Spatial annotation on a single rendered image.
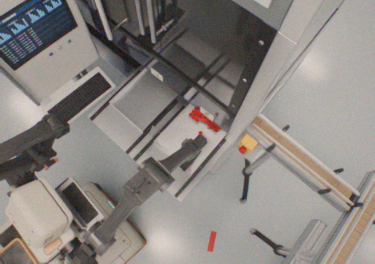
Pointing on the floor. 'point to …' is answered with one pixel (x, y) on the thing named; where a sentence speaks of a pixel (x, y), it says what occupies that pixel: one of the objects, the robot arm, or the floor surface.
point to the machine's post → (279, 54)
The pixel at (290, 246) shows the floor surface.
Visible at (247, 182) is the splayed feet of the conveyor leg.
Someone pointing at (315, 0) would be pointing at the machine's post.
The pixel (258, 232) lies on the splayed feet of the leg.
